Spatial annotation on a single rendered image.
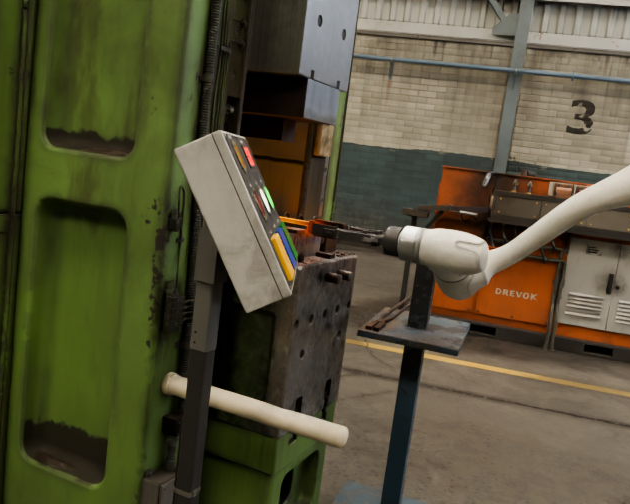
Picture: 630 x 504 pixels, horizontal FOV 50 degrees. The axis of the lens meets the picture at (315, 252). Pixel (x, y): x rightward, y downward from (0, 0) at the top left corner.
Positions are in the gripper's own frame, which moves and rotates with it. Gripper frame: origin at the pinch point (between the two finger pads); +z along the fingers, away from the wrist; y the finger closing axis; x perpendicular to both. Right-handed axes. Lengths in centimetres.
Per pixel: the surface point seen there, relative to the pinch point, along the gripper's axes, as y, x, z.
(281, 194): 22.7, 5.6, 27.1
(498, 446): 142, -100, -36
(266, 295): -69, -4, -21
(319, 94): -5.1, 33.9, 5.1
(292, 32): -17, 46, 8
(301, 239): -5.0, -3.2, 5.1
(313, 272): -8.1, -10.5, -0.9
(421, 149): 732, 47, 197
